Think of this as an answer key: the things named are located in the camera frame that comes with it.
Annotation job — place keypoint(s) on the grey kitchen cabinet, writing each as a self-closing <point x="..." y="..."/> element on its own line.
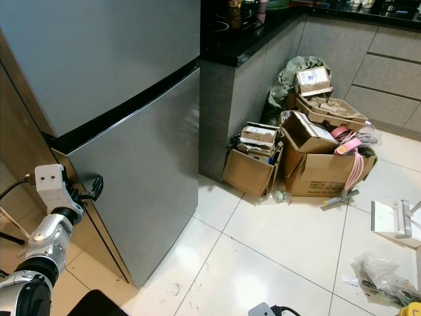
<point x="214" y="118"/>

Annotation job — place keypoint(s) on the pink cup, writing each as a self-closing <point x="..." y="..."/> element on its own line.
<point x="263" y="6"/>

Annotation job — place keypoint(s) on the sauce bottle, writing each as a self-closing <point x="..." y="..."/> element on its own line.
<point x="233" y="12"/>

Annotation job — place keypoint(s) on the black gas stove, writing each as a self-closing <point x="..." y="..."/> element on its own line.
<point x="227" y="23"/>

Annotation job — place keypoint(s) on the pink tape roll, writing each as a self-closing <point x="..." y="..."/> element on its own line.
<point x="339" y="131"/>

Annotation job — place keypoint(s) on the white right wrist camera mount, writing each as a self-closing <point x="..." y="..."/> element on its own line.
<point x="262" y="311"/>

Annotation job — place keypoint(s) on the cardboard box of paper scraps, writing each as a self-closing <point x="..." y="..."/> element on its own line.
<point x="247" y="174"/>

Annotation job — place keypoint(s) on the yellow object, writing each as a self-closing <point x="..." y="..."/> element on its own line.
<point x="411" y="309"/>

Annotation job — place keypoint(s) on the crushed clear plastic bottle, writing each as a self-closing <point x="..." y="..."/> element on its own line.
<point x="275" y="197"/>

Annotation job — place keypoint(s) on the black kitchen countertop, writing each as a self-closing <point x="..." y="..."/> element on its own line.
<point x="227" y="46"/>

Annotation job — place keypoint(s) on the silver fridge body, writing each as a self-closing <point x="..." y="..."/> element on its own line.
<point x="21" y="118"/>

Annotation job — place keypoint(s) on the grey-green plastic bag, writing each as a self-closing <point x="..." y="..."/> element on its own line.
<point x="286" y="76"/>

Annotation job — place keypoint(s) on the black robot left leg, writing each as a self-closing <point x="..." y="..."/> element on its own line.
<point x="105" y="306"/>

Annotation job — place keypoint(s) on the light wooden stick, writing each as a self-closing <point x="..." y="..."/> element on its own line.
<point x="16" y="224"/>

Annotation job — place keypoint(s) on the small labelled cardboard box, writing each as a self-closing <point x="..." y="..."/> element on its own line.
<point x="312" y="78"/>

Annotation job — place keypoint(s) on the large printed cardboard box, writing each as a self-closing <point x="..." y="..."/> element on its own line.
<point x="319" y="174"/>

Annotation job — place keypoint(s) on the white plastic stand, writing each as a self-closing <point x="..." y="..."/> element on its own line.
<point x="385" y="217"/>

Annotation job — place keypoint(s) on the white paper scrap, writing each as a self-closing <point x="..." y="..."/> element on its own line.
<point x="350" y="280"/>

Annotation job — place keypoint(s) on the crumpled clear plastic bag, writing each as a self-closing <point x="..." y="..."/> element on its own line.
<point x="378" y="276"/>

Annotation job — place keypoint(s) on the brown cardboard tray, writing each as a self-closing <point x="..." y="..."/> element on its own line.
<point x="335" y="108"/>

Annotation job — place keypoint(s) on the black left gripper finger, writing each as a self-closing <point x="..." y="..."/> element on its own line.
<point x="91" y="196"/>
<point x="100" y="182"/>

